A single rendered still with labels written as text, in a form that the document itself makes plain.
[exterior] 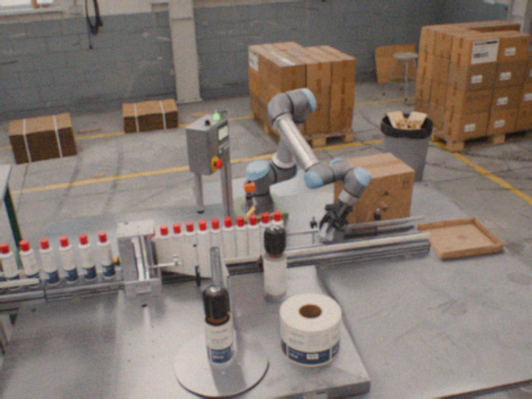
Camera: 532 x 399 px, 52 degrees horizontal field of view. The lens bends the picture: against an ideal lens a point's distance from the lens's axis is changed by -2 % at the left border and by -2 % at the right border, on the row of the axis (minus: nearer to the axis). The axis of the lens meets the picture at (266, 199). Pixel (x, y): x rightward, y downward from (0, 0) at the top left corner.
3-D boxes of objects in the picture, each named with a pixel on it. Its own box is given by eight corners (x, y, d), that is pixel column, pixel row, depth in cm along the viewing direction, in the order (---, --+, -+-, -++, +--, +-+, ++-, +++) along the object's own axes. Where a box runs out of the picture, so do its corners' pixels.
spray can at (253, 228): (249, 262, 234) (248, 220, 224) (247, 256, 238) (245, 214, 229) (261, 260, 235) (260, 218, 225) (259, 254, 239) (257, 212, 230)
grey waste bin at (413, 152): (391, 200, 473) (397, 132, 445) (369, 180, 510) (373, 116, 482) (435, 193, 484) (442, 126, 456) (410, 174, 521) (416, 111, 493)
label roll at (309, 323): (272, 359, 182) (271, 324, 175) (290, 321, 198) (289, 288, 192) (332, 371, 176) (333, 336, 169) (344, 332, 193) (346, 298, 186)
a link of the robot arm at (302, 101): (260, 175, 284) (279, 87, 245) (284, 167, 291) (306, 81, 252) (272, 191, 278) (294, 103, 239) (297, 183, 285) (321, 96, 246)
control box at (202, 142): (188, 172, 219) (184, 127, 210) (210, 157, 232) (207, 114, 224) (211, 176, 215) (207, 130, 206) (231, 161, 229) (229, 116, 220)
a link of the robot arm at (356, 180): (363, 167, 232) (377, 177, 227) (350, 188, 236) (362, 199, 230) (352, 163, 227) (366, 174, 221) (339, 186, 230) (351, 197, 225)
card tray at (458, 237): (441, 260, 240) (442, 252, 238) (416, 230, 263) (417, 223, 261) (503, 251, 245) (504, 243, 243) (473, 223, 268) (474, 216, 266)
